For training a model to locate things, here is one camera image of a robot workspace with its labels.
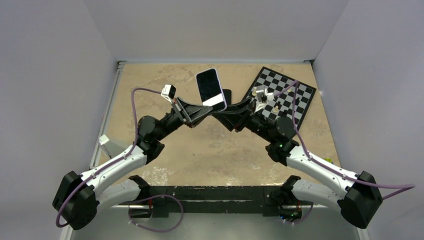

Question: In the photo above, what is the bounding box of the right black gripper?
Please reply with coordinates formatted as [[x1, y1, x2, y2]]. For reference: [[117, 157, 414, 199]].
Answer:
[[212, 96, 276, 143]]

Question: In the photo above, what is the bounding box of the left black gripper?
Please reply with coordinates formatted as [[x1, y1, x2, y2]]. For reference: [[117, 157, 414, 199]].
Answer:
[[154, 96, 213, 142]]

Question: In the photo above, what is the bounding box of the black phone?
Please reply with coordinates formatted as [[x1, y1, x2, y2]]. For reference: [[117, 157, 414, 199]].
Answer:
[[223, 88, 232, 106]]

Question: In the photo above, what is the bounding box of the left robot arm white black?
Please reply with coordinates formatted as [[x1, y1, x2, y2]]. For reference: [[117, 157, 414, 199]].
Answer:
[[52, 97, 213, 230]]

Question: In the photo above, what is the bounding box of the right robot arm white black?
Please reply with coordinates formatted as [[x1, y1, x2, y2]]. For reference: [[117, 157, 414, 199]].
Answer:
[[213, 99, 383, 229]]

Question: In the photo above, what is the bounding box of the black white chessboard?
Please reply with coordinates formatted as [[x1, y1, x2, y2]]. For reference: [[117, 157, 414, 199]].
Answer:
[[244, 66, 317, 129]]

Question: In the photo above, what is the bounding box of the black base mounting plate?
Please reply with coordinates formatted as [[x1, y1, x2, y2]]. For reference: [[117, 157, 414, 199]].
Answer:
[[129, 185, 311, 221]]

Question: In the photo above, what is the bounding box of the small white box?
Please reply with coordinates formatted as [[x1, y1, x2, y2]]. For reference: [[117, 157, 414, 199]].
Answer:
[[98, 134, 110, 146]]

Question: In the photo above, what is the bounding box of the colourful toy car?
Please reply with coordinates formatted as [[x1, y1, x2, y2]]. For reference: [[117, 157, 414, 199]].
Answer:
[[324, 158, 333, 164]]

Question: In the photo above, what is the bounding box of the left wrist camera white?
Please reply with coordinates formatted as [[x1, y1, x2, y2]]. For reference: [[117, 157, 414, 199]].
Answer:
[[160, 84, 176, 102]]

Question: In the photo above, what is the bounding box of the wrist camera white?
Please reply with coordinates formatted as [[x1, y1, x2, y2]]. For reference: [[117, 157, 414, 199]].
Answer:
[[254, 85, 275, 113], [160, 84, 176, 102]]

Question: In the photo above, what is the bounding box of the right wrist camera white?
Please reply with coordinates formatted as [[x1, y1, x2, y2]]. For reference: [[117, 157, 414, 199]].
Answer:
[[254, 85, 275, 113]]

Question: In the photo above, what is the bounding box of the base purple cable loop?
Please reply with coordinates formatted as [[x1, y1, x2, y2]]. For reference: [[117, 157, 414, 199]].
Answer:
[[128, 192, 184, 233]]

